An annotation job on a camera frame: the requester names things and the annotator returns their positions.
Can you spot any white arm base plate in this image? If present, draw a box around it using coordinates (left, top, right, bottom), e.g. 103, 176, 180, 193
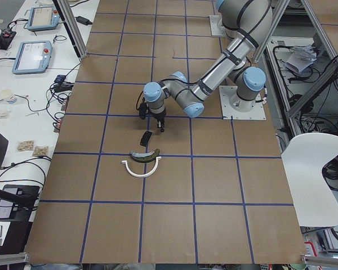
219, 85, 266, 120

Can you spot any curved brake shoe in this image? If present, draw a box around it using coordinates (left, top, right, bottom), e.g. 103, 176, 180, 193
130, 148, 160, 163

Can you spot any blue teach pendant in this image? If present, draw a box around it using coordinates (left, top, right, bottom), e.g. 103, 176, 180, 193
27, 7, 60, 32
12, 40, 52, 75

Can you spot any white plastic chair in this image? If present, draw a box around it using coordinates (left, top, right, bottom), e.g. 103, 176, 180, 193
281, 133, 338, 227

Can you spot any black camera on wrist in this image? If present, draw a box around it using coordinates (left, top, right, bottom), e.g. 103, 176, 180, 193
139, 102, 148, 120

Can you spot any near blue teach pendant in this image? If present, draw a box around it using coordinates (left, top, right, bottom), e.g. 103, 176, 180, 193
12, 40, 52, 75

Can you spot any black flat plastic part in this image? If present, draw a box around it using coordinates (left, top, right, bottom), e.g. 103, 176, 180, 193
140, 130, 152, 147

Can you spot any far blue teach pendant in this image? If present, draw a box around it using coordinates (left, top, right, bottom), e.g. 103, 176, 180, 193
27, 7, 60, 32

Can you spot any black power adapter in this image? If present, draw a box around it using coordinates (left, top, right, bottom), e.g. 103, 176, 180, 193
75, 16, 92, 25

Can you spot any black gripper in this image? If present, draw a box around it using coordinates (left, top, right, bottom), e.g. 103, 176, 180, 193
152, 111, 166, 129

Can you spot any aluminium frame post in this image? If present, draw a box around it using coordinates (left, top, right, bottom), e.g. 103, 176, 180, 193
53, 0, 88, 59

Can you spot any white curved plastic bracket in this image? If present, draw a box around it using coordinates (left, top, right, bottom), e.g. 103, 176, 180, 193
120, 156, 162, 178

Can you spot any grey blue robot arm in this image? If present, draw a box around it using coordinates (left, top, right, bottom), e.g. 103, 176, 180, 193
143, 1, 272, 131

